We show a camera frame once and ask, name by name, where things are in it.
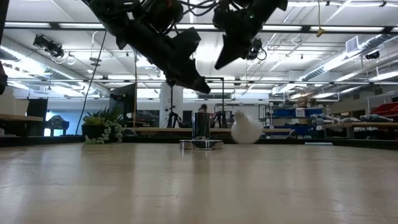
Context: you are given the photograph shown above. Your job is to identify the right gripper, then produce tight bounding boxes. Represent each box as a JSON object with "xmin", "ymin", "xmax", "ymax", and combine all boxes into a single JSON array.
[{"xmin": 215, "ymin": 2, "xmax": 280, "ymax": 70}]

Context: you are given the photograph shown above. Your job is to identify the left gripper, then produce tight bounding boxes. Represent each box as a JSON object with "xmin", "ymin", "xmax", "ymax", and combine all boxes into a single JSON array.
[{"xmin": 115, "ymin": 18, "xmax": 211, "ymax": 94}]

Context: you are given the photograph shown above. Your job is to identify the chrome lamp socket base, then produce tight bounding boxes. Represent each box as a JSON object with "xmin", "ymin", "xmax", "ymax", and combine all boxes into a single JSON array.
[{"xmin": 179, "ymin": 111, "xmax": 224, "ymax": 151}]

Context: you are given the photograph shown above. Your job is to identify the white flood lightbulb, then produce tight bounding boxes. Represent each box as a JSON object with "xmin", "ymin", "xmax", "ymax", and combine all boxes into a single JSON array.
[{"xmin": 230, "ymin": 109, "xmax": 264, "ymax": 145}]

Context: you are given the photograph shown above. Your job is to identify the black tripod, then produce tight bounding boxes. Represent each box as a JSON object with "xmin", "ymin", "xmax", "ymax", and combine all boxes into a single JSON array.
[{"xmin": 167, "ymin": 83, "xmax": 185, "ymax": 129}]

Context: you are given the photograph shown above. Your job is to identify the thin black pole stand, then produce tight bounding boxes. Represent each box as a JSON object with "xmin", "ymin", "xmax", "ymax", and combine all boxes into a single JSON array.
[{"xmin": 205, "ymin": 76, "xmax": 225, "ymax": 129}]

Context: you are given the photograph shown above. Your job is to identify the black monitor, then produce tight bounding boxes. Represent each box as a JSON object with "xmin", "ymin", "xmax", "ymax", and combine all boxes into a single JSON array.
[{"xmin": 108, "ymin": 82, "xmax": 137, "ymax": 124}]

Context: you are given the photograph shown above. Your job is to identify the blue storage bins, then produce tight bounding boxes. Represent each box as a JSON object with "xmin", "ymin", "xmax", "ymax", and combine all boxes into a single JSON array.
[{"xmin": 272, "ymin": 107, "xmax": 324, "ymax": 118}]

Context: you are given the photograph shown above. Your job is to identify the yellow hanging tag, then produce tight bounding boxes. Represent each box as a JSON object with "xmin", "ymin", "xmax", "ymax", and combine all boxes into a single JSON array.
[{"xmin": 316, "ymin": 0, "xmax": 326, "ymax": 38}]

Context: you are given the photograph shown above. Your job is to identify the small potted green plant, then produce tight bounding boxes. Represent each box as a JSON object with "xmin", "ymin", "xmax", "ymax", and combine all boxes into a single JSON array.
[{"xmin": 81, "ymin": 105, "xmax": 124, "ymax": 145}]

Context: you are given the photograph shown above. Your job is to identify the black ceiling-mounted device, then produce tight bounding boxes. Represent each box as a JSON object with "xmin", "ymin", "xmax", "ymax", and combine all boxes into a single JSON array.
[{"xmin": 33, "ymin": 34, "xmax": 65, "ymax": 59}]

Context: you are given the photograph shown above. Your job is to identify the black cabinet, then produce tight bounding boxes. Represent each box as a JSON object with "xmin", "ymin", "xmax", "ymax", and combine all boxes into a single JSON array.
[{"xmin": 27, "ymin": 98, "xmax": 49, "ymax": 137}]

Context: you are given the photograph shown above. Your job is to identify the light wooden table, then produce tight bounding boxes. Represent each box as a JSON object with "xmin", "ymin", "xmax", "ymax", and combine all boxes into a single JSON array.
[
  {"xmin": 323, "ymin": 122, "xmax": 398, "ymax": 139},
  {"xmin": 0, "ymin": 113, "xmax": 44, "ymax": 138}
]

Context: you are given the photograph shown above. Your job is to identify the red bin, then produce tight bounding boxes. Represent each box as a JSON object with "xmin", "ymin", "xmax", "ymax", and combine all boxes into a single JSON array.
[{"xmin": 369, "ymin": 102, "xmax": 398, "ymax": 118}]

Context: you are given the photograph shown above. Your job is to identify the black hanging camera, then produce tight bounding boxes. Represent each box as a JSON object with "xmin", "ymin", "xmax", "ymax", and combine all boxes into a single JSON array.
[{"xmin": 247, "ymin": 37, "xmax": 267, "ymax": 62}]

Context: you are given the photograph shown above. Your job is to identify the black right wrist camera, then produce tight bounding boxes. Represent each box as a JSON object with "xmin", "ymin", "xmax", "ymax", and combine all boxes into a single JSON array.
[{"xmin": 212, "ymin": 5, "xmax": 238, "ymax": 30}]

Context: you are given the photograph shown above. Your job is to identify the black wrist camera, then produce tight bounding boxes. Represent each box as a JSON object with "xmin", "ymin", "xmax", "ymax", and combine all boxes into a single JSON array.
[
  {"xmin": 212, "ymin": 5, "xmax": 238, "ymax": 30},
  {"xmin": 172, "ymin": 27, "xmax": 201, "ymax": 56}
]

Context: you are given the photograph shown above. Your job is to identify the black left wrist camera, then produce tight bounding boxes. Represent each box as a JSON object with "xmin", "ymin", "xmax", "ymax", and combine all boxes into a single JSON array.
[{"xmin": 172, "ymin": 27, "xmax": 201, "ymax": 56}]

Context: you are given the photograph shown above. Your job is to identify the black left camera cable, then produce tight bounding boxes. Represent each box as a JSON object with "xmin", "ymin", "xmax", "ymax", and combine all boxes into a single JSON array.
[{"xmin": 178, "ymin": 0, "xmax": 220, "ymax": 18}]

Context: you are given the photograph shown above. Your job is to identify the black hanging cable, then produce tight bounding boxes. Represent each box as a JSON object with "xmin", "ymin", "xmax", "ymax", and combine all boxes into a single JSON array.
[{"xmin": 75, "ymin": 30, "xmax": 108, "ymax": 135}]

